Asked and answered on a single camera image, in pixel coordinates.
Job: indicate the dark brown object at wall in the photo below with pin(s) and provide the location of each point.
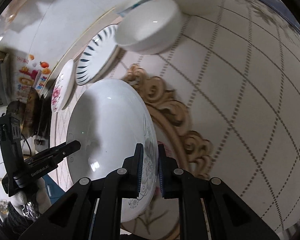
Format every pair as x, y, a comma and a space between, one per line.
34, 115

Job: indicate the white deep bowl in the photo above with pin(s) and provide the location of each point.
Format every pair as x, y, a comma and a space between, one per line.
150, 28

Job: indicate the pink floral small plate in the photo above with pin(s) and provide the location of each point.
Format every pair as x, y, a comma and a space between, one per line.
63, 87

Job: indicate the large white floral plate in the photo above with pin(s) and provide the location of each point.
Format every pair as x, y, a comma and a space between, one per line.
109, 120

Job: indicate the blue striped white plate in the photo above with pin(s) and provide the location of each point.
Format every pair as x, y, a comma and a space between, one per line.
97, 57

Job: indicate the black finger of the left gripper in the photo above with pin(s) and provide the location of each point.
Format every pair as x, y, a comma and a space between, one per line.
57, 153

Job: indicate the gloved left hand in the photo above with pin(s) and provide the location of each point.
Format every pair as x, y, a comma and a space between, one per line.
42, 199

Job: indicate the colourful fruit sticker poster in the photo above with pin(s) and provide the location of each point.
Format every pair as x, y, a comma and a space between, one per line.
29, 72

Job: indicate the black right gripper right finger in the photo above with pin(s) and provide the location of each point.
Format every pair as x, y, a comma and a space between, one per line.
208, 209

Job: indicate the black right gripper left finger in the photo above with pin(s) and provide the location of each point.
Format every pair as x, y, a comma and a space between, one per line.
91, 209

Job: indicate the patterned tablecloth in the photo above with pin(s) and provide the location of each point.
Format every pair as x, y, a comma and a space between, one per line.
226, 103

